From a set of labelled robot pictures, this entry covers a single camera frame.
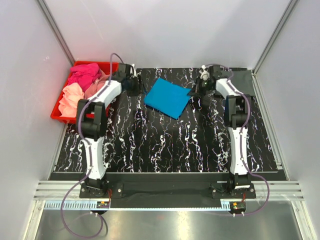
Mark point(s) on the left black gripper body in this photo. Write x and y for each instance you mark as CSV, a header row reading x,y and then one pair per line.
x,y
135,86

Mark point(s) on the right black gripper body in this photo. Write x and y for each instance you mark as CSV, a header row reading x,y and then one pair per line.
x,y
201,86

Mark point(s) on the blue t shirt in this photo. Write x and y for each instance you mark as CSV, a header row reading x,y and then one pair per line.
x,y
167,98

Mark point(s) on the dark grey t shirt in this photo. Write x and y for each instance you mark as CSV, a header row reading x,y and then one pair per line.
x,y
242,79

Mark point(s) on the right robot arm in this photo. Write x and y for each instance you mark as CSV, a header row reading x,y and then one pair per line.
x,y
237,112

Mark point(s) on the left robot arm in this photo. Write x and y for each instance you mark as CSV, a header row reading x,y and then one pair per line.
x,y
91,121

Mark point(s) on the dusty pink t shirt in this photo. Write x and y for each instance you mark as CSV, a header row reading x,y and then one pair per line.
x,y
96,86

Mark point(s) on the hot pink t shirt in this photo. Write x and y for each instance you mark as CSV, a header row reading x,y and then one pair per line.
x,y
84,75

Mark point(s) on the peach t shirt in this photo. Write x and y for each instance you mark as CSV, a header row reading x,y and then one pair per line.
x,y
68,104

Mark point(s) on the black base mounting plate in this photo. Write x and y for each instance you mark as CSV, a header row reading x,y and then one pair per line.
x,y
169,190

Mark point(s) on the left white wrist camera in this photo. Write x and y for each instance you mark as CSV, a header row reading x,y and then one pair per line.
x,y
133,70

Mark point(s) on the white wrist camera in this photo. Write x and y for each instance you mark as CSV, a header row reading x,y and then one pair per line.
x,y
204,73
133,70

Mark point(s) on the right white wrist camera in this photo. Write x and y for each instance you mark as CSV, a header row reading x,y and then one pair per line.
x,y
204,73

